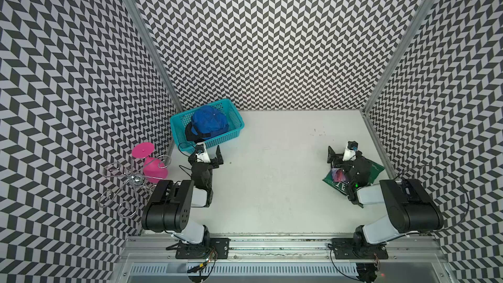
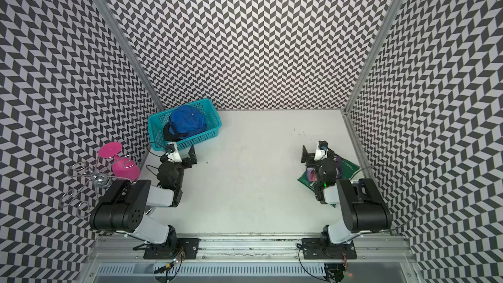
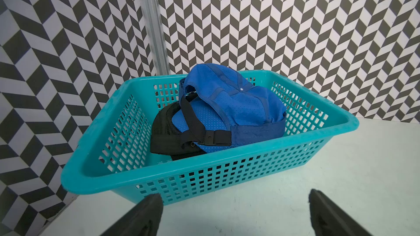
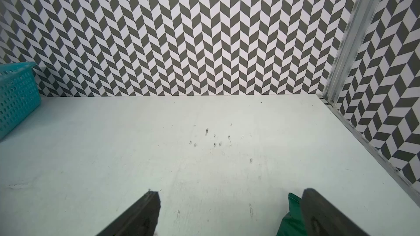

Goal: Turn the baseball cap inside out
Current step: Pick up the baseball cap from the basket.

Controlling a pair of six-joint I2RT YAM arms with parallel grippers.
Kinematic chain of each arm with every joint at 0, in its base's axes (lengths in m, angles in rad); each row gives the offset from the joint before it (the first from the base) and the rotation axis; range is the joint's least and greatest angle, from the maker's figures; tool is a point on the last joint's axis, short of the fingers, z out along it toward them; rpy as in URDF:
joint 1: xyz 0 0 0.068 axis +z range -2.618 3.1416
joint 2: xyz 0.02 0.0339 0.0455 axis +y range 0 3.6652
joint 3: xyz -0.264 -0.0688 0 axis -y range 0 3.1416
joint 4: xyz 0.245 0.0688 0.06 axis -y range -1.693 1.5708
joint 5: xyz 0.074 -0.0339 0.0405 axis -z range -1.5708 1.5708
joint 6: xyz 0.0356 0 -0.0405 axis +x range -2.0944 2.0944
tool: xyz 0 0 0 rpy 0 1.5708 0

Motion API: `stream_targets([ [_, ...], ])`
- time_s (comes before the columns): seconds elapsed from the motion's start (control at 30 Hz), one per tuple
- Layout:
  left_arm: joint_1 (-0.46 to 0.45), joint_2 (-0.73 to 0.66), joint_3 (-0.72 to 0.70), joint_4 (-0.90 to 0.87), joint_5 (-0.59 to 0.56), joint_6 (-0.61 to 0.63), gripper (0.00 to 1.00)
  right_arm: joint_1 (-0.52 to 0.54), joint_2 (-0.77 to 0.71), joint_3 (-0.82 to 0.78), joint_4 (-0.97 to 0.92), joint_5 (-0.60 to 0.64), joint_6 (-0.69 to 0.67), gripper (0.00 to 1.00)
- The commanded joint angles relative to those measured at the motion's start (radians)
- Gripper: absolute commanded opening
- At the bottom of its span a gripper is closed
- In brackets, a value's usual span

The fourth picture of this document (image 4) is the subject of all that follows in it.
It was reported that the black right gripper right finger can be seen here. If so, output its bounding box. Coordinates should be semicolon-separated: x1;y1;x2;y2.
300;188;368;236

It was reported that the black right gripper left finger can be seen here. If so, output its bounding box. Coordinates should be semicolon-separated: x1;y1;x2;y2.
97;191;161;236

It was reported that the green snack bag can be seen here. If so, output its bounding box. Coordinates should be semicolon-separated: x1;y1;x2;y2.
276;193;307;236

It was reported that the teal plastic basket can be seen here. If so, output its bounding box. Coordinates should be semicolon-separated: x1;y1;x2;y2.
1;62;41;138

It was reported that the aluminium corner post right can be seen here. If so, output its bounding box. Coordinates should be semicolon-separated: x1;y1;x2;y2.
322;0;380;107

